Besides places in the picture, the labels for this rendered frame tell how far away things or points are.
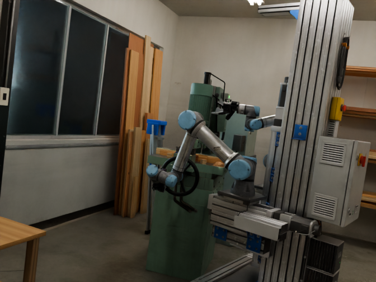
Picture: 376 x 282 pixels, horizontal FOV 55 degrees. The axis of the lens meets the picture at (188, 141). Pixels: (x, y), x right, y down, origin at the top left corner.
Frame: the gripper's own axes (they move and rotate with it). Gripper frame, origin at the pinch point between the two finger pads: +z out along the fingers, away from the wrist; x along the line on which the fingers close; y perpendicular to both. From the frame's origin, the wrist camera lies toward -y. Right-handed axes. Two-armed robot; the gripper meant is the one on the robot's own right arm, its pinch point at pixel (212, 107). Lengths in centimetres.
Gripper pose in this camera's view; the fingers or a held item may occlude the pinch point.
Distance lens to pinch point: 279.9
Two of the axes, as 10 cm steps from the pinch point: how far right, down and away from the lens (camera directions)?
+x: -2.8, 6.3, -7.3
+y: -0.5, -7.6, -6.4
